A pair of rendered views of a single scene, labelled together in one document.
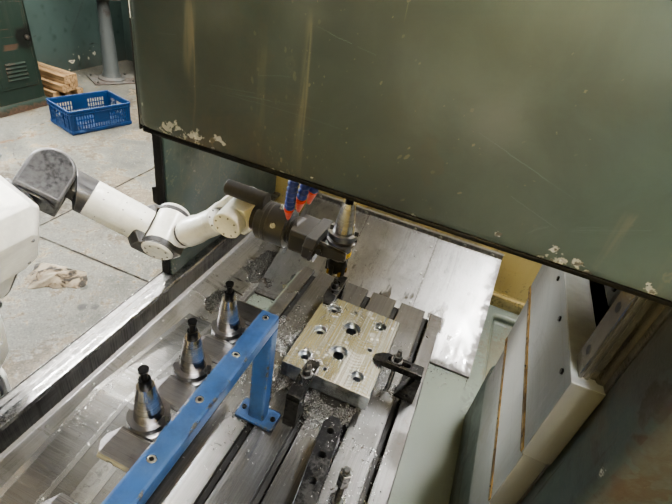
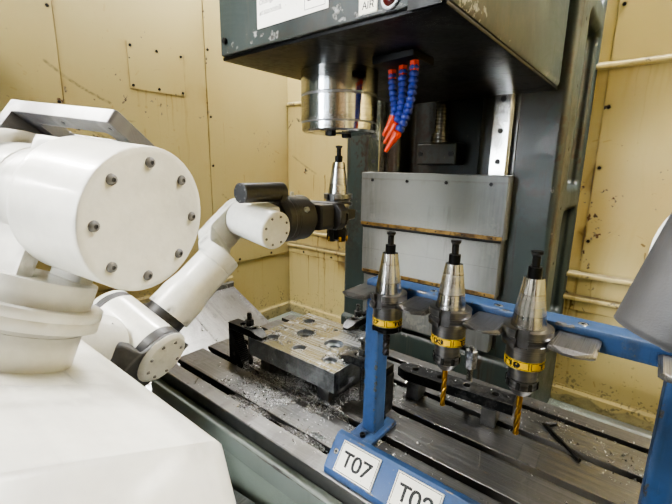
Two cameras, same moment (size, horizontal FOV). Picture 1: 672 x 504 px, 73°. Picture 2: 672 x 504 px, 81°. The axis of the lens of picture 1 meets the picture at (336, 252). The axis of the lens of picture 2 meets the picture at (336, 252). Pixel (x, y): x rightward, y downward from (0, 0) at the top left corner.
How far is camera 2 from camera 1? 1.01 m
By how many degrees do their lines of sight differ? 64
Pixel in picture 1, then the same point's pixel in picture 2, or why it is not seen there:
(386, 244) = not seen: hidden behind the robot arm
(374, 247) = not seen: hidden behind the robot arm
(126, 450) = (578, 341)
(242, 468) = (438, 449)
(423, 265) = (196, 323)
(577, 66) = not seen: outside the picture
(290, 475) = (444, 418)
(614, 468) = (556, 181)
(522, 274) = (249, 289)
